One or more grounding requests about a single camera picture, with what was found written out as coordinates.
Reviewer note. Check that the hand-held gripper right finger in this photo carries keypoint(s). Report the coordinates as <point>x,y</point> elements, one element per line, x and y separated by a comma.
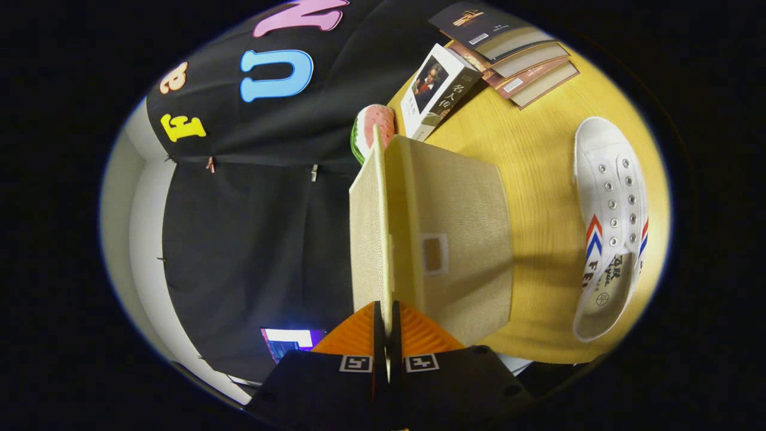
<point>455,389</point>

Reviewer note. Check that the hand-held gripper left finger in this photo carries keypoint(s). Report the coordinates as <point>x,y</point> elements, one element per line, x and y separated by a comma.
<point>326,389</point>

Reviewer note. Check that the white shoe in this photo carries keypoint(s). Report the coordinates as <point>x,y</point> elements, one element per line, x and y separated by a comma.
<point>610,161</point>

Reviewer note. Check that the lit computer screen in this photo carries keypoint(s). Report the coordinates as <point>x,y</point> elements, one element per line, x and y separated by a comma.
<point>290,341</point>

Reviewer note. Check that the copper cloth clip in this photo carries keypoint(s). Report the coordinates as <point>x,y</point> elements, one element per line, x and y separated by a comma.
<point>210,164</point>

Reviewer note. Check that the watermelon slice toy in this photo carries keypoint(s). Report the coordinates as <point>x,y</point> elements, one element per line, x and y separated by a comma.
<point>374,123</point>

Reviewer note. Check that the white portrait cover book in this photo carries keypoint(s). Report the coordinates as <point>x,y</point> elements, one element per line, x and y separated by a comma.
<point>434,90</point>

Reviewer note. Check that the reddish brown cover book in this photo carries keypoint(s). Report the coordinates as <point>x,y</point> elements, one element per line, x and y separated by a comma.
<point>544,84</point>

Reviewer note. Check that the black cover book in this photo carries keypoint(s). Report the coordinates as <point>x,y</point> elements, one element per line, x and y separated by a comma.
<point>473,21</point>

